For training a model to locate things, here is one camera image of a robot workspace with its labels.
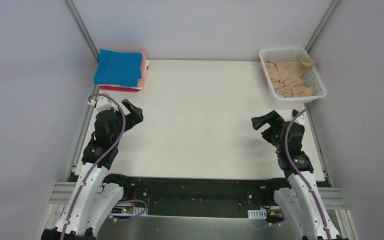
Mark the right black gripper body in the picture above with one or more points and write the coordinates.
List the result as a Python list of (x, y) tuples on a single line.
[(268, 124)]

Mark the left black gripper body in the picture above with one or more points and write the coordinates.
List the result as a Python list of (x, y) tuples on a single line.
[(129, 115)]

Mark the beige t shirt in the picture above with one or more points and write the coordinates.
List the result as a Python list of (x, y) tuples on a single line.
[(286, 77)]

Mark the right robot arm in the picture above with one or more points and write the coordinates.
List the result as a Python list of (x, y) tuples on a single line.
[(296, 194)]

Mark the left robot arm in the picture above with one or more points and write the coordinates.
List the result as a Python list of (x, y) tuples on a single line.
[(97, 190)]

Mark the pink folded t shirt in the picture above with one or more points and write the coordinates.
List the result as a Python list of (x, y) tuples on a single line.
[(143, 71)]

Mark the red folded t shirt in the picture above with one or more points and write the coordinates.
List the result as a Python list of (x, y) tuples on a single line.
[(118, 88)]

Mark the blue folded t shirt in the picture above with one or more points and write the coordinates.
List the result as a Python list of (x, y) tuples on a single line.
[(118, 68)]

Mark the white plastic basket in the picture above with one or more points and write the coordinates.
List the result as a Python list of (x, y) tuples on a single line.
[(311, 77)]

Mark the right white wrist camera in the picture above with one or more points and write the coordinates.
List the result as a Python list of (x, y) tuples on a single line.
[(298, 116)]

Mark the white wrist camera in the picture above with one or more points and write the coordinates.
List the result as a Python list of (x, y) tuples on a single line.
[(102, 104), (298, 116)]

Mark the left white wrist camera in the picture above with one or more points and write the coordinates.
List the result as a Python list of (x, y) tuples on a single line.
[(102, 104)]

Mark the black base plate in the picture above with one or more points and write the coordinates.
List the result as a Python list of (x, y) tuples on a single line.
[(192, 197)]

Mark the right white cable duct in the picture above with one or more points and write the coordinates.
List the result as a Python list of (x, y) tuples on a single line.
[(259, 214)]

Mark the white cable duct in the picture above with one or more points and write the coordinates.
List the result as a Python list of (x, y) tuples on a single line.
[(127, 211), (259, 214)]

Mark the left white cable duct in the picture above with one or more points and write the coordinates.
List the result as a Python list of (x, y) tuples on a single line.
[(127, 211)]

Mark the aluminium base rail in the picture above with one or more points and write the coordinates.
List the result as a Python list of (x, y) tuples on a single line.
[(333, 197)]

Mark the left aluminium frame post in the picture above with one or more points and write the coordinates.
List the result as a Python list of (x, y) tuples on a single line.
[(73, 10)]

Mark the aluminium frame post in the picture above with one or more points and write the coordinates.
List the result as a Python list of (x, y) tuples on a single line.
[(73, 10), (320, 26)]

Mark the right aluminium frame post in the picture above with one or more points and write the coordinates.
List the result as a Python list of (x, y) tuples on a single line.
[(320, 26)]

